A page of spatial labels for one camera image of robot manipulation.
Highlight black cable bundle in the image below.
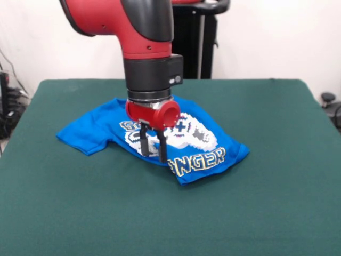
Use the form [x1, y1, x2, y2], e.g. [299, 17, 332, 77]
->
[0, 87, 30, 140]

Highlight blue game controller print t-shirt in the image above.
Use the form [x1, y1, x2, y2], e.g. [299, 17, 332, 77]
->
[55, 94, 251, 186]

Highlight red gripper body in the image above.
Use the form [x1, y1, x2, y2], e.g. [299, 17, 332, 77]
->
[125, 99, 181, 131]

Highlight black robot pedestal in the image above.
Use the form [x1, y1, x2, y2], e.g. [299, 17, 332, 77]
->
[170, 0, 230, 79]

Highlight black computer box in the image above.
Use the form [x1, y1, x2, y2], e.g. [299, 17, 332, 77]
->
[0, 70, 10, 118]

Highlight black office chair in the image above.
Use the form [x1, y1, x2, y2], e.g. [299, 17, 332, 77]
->
[320, 92, 341, 134]

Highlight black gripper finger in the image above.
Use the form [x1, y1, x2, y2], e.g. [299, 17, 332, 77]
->
[156, 129, 168, 164]
[139, 123, 150, 157]

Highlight dark green table cloth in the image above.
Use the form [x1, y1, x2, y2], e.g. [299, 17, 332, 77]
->
[0, 78, 341, 256]

